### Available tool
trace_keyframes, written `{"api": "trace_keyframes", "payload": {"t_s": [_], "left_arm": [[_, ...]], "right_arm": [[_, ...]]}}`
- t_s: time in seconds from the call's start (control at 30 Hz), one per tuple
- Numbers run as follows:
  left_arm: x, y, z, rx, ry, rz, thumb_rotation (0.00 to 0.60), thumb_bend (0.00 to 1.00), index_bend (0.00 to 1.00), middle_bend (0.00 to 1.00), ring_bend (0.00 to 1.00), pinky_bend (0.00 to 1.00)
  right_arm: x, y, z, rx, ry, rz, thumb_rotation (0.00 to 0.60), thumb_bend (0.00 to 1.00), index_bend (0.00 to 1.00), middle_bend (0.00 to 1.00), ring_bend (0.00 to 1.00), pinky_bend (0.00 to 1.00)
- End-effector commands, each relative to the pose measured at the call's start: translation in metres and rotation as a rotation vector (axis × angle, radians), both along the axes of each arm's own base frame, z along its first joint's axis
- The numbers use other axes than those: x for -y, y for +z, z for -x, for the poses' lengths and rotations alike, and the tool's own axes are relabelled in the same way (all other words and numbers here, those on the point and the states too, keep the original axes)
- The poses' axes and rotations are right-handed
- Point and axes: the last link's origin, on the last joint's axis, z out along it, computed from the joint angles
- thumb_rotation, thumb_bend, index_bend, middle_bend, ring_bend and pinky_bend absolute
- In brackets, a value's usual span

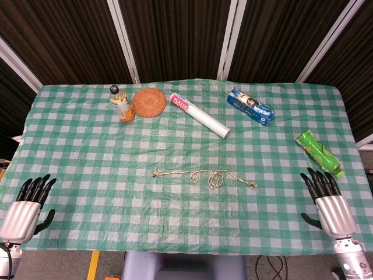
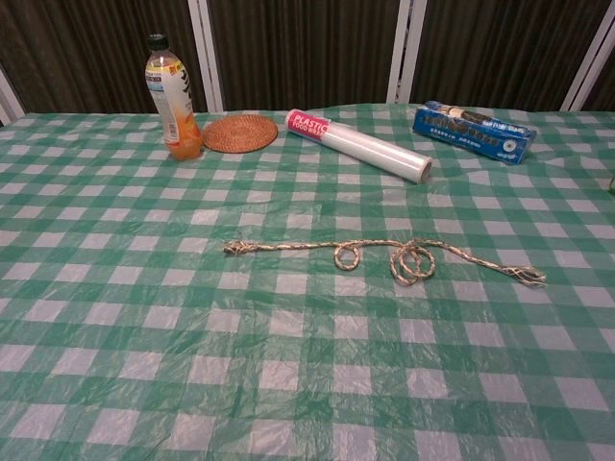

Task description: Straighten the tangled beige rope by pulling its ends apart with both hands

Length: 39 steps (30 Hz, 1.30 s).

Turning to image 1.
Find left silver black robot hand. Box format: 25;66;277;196
0;174;58;244

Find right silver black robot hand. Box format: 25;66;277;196
300;167;358;240

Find beige twisted rope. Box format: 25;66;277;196
151;170;258;192

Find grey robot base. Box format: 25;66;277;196
120;251;248;280

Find green soda bottle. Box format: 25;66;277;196
295;130;346;179

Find blue toothpaste box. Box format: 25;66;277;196
226;87;276;127

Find orange juice bottle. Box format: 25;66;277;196
108;84;136;124

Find green white checkered tablecloth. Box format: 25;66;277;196
0;79;373;256

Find white plastic wrap roll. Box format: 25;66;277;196
169;92;232;140

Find round woven rattan coaster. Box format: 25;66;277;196
132;88;168;118

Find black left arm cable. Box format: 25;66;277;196
0;244;16;280

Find black floor cables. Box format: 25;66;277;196
254;254;290;280

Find white partition post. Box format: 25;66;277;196
295;0;373;83
105;0;141;85
0;36;44;95
216;0;249;81

